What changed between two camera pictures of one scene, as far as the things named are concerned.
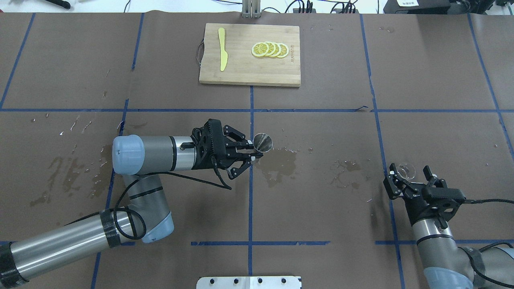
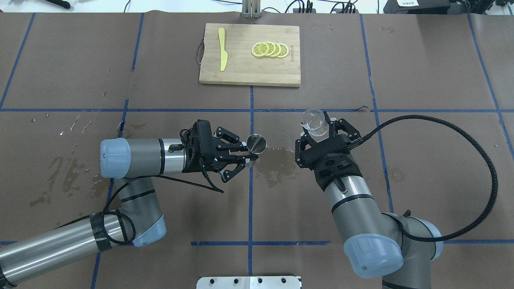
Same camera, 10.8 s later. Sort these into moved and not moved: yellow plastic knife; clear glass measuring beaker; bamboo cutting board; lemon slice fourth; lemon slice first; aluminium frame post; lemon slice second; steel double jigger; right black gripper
Moved: clear glass measuring beaker; steel double jigger; right black gripper
Not moved: lemon slice second; aluminium frame post; lemon slice first; bamboo cutting board; lemon slice fourth; yellow plastic knife
